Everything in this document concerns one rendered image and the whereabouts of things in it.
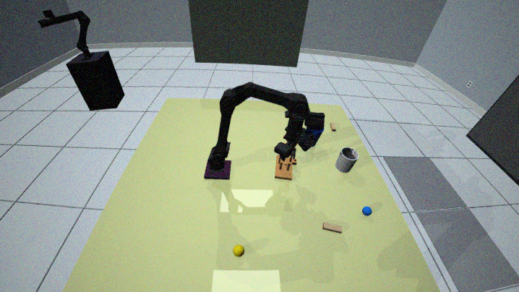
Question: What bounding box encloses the white cup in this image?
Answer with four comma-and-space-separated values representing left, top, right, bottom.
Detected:
335, 147, 359, 173

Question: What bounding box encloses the yellow ball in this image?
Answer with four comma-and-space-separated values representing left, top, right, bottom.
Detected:
233, 245, 244, 257

